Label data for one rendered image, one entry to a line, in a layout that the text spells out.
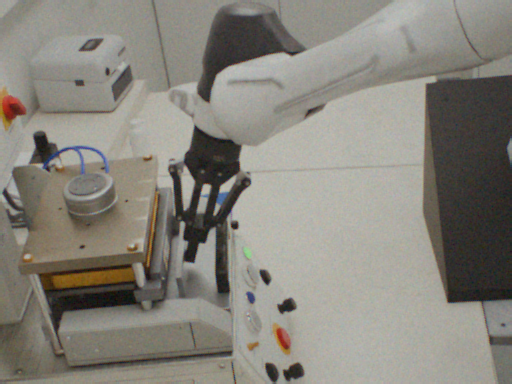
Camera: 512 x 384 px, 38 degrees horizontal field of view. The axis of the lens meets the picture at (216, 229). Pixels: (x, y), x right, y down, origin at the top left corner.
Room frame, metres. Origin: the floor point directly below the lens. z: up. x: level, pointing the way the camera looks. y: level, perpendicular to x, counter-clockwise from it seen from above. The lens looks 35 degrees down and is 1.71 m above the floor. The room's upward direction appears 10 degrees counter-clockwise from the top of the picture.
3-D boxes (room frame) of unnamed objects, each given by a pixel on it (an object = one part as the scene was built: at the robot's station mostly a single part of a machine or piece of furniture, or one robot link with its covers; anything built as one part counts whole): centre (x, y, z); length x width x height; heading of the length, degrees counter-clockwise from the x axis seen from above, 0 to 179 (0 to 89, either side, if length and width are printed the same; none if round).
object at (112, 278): (0.99, 0.18, 1.07); 0.22 x 0.17 x 0.10; 174
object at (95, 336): (0.84, 0.13, 0.96); 0.25 x 0.05 x 0.07; 84
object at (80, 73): (2.10, 0.31, 0.88); 0.25 x 0.20 x 0.17; 70
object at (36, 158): (1.22, 0.29, 1.05); 0.15 x 0.05 x 0.15; 174
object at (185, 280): (0.98, 0.13, 0.97); 0.30 x 0.22 x 0.08; 84
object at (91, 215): (1.01, 0.21, 1.08); 0.31 x 0.24 x 0.13; 174
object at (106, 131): (1.81, 0.38, 0.77); 0.84 x 0.30 x 0.04; 166
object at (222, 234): (0.96, 0.00, 0.99); 0.15 x 0.02 x 0.04; 174
